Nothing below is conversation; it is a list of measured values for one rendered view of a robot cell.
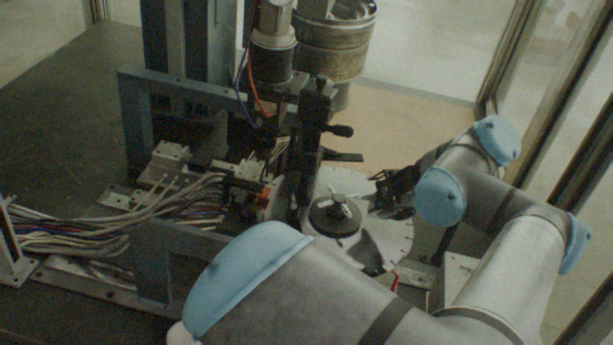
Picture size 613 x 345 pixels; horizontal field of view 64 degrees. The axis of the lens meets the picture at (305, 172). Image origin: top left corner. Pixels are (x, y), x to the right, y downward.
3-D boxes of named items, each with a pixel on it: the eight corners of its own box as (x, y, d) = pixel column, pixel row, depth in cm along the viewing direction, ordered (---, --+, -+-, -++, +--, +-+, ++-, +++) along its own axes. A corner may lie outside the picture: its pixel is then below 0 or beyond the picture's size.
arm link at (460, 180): (493, 214, 61) (523, 169, 68) (413, 172, 65) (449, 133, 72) (473, 253, 66) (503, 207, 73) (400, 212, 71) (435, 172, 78)
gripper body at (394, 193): (364, 179, 92) (406, 152, 82) (400, 178, 96) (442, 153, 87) (375, 218, 90) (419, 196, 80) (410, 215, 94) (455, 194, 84)
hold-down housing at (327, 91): (324, 167, 95) (342, 74, 82) (315, 181, 91) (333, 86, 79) (297, 158, 96) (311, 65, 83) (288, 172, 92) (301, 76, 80)
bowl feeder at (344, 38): (362, 88, 187) (384, -6, 164) (350, 132, 163) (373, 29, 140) (284, 70, 190) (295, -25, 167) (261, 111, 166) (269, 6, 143)
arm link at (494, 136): (477, 128, 69) (500, 101, 74) (424, 159, 77) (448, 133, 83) (513, 172, 69) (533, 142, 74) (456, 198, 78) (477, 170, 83)
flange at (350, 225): (355, 242, 98) (358, 234, 96) (302, 225, 99) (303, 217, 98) (366, 206, 106) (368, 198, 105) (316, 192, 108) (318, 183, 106)
